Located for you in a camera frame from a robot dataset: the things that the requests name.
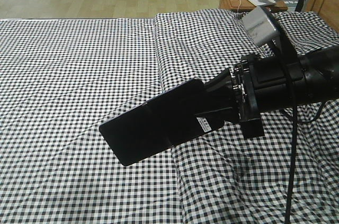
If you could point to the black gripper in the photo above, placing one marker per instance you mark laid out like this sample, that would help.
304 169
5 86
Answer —
261 85

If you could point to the black smartphone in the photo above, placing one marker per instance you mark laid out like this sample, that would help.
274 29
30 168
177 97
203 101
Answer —
170 119

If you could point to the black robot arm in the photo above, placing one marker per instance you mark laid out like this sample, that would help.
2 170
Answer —
319 70

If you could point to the checkered bed sheet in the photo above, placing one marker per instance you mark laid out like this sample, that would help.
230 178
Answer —
60 80

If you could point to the checkered folded duvet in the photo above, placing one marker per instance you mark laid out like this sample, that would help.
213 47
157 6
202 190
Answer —
224 178

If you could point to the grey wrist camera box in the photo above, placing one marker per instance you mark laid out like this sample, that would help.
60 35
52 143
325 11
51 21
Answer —
259 25

